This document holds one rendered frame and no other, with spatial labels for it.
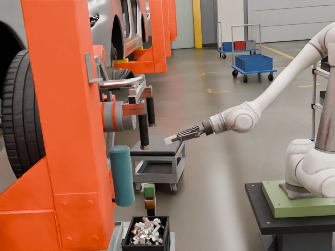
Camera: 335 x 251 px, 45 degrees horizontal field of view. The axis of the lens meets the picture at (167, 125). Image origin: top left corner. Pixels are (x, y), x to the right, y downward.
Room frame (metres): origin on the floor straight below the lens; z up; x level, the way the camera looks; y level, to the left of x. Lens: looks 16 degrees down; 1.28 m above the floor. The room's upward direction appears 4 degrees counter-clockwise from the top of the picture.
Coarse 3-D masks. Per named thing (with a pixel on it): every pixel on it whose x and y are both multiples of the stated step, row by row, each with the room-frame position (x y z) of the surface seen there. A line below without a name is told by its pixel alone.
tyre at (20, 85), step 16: (16, 64) 1.61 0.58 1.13; (16, 80) 1.55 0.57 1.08; (32, 80) 1.54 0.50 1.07; (16, 96) 1.50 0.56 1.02; (32, 96) 1.50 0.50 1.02; (16, 112) 1.48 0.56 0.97; (32, 112) 1.47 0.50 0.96; (16, 128) 1.46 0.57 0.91; (32, 128) 1.45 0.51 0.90; (16, 144) 1.46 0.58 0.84; (32, 144) 1.45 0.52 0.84; (16, 160) 1.46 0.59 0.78; (32, 160) 1.46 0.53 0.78; (16, 176) 1.50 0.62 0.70
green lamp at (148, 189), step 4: (148, 184) 1.41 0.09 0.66; (152, 184) 1.41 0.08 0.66; (144, 188) 1.38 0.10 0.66; (148, 188) 1.38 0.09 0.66; (152, 188) 1.38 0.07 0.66; (144, 192) 1.38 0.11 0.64; (148, 192) 1.38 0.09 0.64; (152, 192) 1.38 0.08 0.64; (144, 196) 1.38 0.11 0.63; (148, 196) 1.38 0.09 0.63; (152, 196) 1.38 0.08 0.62
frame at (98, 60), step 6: (96, 60) 1.79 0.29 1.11; (96, 66) 1.77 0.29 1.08; (102, 66) 1.90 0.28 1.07; (102, 72) 1.91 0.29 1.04; (108, 78) 2.00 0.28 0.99; (102, 90) 2.00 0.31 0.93; (102, 96) 2.01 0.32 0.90; (108, 96) 2.00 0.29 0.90; (114, 132) 2.00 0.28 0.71; (108, 150) 1.89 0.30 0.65; (108, 156) 1.87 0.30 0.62; (108, 162) 1.79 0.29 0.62; (108, 168) 1.77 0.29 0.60
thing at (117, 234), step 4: (116, 224) 2.04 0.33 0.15; (120, 224) 2.04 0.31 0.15; (116, 228) 2.01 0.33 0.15; (120, 228) 1.97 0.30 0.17; (116, 232) 1.96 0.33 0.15; (120, 232) 1.95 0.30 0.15; (112, 236) 1.93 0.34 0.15; (116, 236) 1.92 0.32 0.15; (120, 236) 1.94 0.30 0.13; (112, 240) 1.89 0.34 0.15; (116, 240) 1.85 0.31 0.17; (120, 240) 1.93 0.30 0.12; (112, 244) 1.85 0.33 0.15; (116, 244) 1.83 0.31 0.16; (120, 244) 1.92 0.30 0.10; (108, 248) 1.81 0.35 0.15; (112, 248) 1.81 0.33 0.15; (116, 248) 1.81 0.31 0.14
